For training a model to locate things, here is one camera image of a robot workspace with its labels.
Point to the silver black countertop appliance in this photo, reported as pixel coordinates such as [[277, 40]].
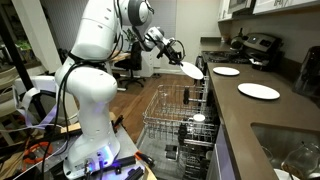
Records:
[[263, 46]]

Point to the white mug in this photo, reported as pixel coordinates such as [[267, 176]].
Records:
[[196, 120]]

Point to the steel kitchen sink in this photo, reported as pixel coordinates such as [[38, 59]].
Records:
[[283, 136]]

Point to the dishwasher door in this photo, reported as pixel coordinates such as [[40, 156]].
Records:
[[160, 153]]

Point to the clear glass pitcher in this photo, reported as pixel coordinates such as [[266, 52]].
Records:
[[303, 160]]

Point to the white base cabinet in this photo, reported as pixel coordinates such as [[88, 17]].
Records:
[[223, 156]]

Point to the black coffee machine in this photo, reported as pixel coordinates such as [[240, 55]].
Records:
[[310, 76]]

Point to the white round plate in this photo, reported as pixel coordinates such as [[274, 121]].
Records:
[[191, 70], [226, 71], [258, 91]]

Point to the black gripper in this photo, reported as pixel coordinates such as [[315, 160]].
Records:
[[168, 50]]

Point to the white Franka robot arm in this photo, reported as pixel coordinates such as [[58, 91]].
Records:
[[90, 93]]

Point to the green potted plant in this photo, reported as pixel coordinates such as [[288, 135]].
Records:
[[128, 35]]

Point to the metal robot mount table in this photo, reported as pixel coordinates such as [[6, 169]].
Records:
[[128, 146]]

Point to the black gas stove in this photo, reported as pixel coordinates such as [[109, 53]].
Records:
[[220, 56]]

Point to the black tripod pole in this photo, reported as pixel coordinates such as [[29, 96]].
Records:
[[16, 60]]

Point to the dark kettle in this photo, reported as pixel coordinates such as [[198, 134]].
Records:
[[237, 41]]

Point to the lower dishwasher rack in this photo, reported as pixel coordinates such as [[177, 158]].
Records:
[[195, 163]]

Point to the wooden desk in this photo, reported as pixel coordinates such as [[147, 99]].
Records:
[[120, 57]]

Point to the orange black hand tool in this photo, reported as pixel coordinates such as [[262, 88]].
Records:
[[145, 158]]

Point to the white wall cabinet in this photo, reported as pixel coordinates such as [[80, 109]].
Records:
[[286, 5]]

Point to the black office chair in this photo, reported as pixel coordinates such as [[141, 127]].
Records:
[[136, 60]]

